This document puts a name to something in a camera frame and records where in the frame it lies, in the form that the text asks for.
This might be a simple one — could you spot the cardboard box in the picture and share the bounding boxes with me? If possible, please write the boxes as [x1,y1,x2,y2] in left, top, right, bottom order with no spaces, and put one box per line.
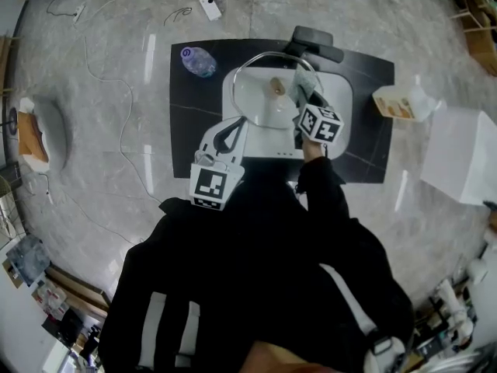
[464,25,497,78]

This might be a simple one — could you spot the black-topped wooden sink cabinet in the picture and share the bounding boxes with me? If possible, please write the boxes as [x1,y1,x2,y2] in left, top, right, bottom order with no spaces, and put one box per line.
[169,38,396,185]

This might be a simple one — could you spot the wooden stool frame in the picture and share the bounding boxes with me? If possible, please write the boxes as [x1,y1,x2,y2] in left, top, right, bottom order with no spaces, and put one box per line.
[448,0,497,34]

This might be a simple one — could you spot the clear bottle purple cap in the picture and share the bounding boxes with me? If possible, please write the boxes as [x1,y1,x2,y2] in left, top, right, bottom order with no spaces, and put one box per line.
[179,46,218,78]

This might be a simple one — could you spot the black round stand base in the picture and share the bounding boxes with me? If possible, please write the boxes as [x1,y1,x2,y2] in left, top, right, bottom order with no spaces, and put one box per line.
[6,106,19,136]

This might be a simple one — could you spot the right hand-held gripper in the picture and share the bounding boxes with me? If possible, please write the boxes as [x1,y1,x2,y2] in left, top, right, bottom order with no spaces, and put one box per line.
[290,90,346,149]

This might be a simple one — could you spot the large white box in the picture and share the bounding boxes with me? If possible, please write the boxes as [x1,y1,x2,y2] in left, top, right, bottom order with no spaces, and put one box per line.
[419,106,497,206]

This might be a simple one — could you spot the thin white cable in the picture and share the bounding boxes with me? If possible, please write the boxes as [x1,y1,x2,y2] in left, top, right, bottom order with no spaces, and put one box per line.
[23,171,145,245]

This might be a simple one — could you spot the white power adapter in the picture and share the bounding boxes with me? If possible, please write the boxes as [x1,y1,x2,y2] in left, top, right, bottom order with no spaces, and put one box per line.
[198,0,223,22]

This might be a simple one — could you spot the black faucet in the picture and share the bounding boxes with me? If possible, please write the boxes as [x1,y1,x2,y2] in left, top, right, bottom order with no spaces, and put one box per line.
[285,25,346,64]

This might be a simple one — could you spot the person's right forearm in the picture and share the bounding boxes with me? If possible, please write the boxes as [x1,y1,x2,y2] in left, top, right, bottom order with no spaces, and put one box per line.
[297,137,353,225]

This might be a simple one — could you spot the dark wire basket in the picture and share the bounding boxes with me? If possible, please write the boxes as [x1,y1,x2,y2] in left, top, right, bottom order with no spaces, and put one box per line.
[0,160,23,200]

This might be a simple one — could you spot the person's face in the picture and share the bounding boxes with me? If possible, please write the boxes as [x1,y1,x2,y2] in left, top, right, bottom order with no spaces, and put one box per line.
[238,340,350,373]

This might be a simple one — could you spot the long white cable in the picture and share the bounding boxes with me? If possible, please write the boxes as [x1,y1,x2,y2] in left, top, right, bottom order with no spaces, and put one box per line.
[82,20,163,205]

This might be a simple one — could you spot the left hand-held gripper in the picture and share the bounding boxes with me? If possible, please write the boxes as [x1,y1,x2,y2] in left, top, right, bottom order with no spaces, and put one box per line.
[189,115,250,213]

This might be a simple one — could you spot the person's black jacket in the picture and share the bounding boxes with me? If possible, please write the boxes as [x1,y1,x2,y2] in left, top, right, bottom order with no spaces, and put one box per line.
[96,157,415,373]

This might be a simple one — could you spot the orange cardboard piece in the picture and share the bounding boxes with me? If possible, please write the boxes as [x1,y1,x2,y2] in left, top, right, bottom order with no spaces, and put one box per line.
[17,109,50,162]

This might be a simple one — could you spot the short dark cable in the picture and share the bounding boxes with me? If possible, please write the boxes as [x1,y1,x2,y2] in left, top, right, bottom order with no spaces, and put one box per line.
[162,6,194,27]

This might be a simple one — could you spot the green scrubbing cloth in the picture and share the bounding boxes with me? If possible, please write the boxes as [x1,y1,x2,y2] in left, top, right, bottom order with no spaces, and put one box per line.
[287,65,321,106]

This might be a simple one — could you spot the black bag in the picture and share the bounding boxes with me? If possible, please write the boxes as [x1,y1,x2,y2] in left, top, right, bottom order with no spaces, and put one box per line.
[41,308,85,345]

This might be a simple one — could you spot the person's left forearm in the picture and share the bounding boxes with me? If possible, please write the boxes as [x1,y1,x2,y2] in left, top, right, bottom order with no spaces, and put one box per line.
[158,196,218,244]

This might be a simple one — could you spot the white sink basin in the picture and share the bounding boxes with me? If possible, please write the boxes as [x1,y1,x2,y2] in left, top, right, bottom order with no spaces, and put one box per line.
[221,65,354,161]

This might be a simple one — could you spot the black power strip cable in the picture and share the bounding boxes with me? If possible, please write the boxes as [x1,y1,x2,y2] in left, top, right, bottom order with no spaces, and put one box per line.
[45,0,78,18]

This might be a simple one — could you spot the red white packets bag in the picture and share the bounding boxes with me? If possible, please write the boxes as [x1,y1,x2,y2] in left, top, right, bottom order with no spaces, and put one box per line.
[30,281,70,321]

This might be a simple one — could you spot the clear plastic wrapped bundle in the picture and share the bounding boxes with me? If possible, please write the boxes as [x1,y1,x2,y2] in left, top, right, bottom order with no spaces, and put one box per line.
[5,234,52,288]

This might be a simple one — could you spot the pile of white parts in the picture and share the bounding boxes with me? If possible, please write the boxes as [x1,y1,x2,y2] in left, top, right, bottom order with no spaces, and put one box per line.
[426,257,491,350]

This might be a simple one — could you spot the wooden rack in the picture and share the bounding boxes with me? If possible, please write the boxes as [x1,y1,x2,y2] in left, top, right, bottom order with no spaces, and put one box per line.
[0,33,21,97]

